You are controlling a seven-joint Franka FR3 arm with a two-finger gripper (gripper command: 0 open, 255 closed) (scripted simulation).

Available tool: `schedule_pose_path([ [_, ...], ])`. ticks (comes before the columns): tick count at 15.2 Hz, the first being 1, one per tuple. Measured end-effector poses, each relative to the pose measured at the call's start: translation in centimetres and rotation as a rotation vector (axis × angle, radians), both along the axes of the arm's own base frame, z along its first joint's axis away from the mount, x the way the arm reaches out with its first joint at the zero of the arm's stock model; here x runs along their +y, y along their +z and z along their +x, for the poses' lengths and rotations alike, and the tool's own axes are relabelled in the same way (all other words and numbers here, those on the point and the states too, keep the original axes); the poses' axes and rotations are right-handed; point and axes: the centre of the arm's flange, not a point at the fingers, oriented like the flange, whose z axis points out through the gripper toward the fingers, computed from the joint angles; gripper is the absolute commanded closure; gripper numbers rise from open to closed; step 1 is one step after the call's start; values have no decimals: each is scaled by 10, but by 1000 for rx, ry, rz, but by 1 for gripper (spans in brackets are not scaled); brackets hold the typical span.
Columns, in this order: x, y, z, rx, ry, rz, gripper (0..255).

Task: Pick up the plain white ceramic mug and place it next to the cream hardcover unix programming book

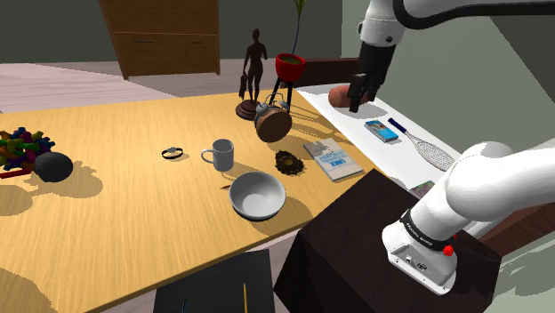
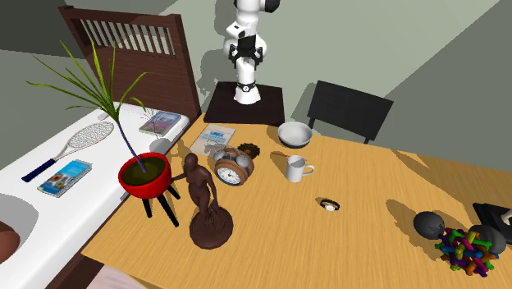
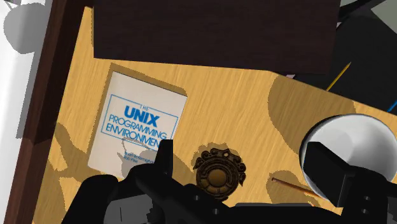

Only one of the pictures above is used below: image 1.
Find small green patterned book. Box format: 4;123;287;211
408;180;437;200

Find pale blue-printed book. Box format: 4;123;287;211
302;137;366;182

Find brown wooden cabinet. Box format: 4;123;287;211
98;0;221;81

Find dark robot stand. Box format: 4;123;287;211
272;168;503;313

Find light wooden table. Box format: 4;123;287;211
0;88;381;313

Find white bowl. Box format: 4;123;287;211
228;170;287;222

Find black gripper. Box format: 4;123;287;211
348;42;397;114

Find brown round loaf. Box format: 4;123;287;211
327;84;371;108

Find black ball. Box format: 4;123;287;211
34;150;75;183

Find red plant pot on stand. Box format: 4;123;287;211
268;0;308;115

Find white-topped dark wood sideboard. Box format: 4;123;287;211
289;57;555;258

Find dark brown pine cone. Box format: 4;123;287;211
274;149;305;177

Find brown twin-bell alarm clock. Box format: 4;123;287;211
253;92;294;144

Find dark brown human figurine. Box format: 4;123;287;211
235;28;269;122

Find blue-handled mesh skimmer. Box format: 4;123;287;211
387;116;456;173

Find pile of colourful toy blocks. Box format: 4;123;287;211
0;126;57;181

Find small blue box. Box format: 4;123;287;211
363;119;399;144

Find grey mug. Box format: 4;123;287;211
200;138;236;173

